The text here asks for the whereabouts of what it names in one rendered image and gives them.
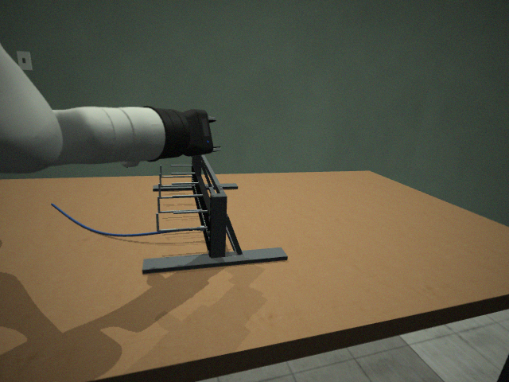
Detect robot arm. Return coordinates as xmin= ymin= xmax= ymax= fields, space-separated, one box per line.
xmin=0 ymin=43 xmax=134 ymax=173

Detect dark grey metal rack with cable rings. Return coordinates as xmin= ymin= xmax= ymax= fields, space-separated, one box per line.
xmin=142 ymin=154 xmax=288 ymax=274

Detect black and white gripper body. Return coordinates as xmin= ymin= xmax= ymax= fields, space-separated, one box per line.
xmin=119 ymin=106 xmax=213 ymax=167

